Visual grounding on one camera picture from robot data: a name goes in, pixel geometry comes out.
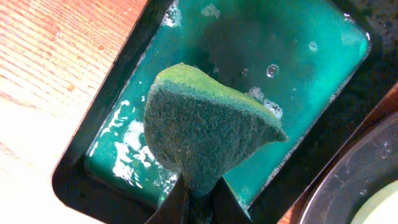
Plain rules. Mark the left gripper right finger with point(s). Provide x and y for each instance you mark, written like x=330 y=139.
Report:
x=225 y=207

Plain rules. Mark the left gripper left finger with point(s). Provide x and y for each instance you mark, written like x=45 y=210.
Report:
x=174 y=209

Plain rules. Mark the green scrub sponge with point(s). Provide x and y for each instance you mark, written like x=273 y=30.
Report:
x=200 y=129

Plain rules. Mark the white plate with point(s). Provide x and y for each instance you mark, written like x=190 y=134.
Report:
x=380 y=208

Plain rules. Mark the black rectangular soapy water tray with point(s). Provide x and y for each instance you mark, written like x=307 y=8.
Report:
x=320 y=66

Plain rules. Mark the round black tray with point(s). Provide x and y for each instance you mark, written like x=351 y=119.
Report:
x=368 y=166

